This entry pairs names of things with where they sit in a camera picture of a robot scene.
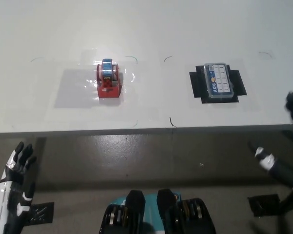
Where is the black white robot left hand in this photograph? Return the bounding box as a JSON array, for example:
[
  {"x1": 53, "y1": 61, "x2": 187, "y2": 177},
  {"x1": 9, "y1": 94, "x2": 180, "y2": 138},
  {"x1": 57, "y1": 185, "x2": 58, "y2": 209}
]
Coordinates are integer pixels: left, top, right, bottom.
[{"x1": 0, "y1": 141, "x2": 38, "y2": 234}]

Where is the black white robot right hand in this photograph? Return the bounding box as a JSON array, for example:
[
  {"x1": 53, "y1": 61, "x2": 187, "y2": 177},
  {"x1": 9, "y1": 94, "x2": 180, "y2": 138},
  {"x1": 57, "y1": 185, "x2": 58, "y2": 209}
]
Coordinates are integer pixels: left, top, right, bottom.
[{"x1": 249, "y1": 90, "x2": 293, "y2": 188}]

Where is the clear blue screw box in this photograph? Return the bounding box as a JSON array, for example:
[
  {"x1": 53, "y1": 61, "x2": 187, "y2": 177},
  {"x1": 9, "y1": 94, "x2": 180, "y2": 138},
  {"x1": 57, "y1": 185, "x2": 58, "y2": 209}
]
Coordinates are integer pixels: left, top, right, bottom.
[{"x1": 203, "y1": 62, "x2": 235, "y2": 99}]

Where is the black floor tape patch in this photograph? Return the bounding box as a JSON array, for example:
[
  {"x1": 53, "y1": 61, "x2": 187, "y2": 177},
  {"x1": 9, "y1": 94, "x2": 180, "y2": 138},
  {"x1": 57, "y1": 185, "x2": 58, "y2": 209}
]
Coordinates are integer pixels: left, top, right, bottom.
[
  {"x1": 247, "y1": 194, "x2": 281, "y2": 217},
  {"x1": 21, "y1": 201, "x2": 55, "y2": 226}
]

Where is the black tape patch cross-shaped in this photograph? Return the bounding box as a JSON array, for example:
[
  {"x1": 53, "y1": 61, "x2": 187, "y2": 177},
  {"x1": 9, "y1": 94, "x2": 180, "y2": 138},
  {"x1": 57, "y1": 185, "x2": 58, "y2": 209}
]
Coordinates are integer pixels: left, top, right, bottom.
[{"x1": 188, "y1": 64, "x2": 248, "y2": 104}]

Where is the red tape dispenser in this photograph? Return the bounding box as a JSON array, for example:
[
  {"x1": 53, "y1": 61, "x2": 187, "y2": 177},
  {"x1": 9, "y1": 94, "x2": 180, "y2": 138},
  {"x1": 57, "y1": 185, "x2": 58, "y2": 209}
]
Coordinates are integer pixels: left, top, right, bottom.
[{"x1": 96, "y1": 58, "x2": 121, "y2": 99}]

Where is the clear plastic film sheet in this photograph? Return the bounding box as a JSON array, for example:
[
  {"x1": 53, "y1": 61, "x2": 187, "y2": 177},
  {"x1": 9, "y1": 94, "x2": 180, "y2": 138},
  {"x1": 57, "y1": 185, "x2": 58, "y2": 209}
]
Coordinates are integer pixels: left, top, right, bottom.
[{"x1": 54, "y1": 49, "x2": 138, "y2": 110}]

